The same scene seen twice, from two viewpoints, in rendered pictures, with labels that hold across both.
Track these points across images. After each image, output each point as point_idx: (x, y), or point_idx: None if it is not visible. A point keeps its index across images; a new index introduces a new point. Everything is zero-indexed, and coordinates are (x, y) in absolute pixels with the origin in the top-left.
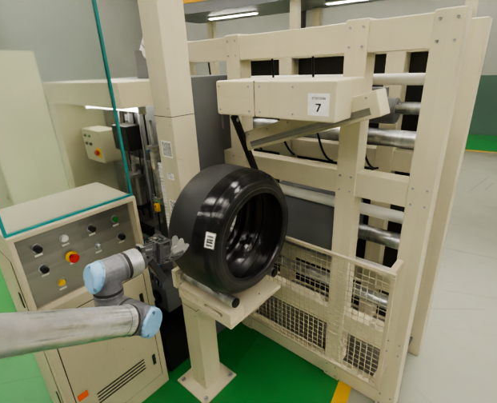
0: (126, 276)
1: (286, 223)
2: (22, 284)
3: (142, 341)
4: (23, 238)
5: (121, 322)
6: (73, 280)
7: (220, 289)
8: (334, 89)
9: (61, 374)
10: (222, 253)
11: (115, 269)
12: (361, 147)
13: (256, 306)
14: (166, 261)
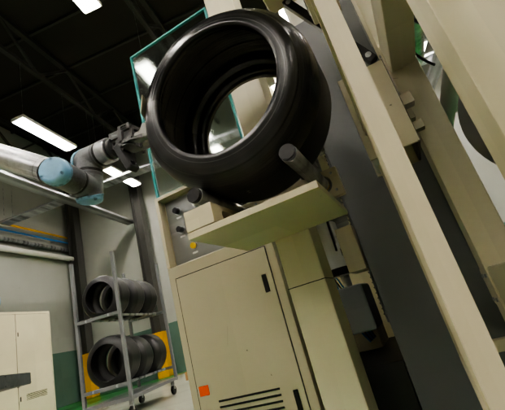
0: (88, 154)
1: (289, 55)
2: (161, 236)
3: (273, 353)
4: (163, 198)
5: (26, 159)
6: (202, 246)
7: (171, 173)
8: None
9: (185, 345)
10: (153, 115)
11: (83, 149)
12: None
13: (244, 213)
14: (124, 144)
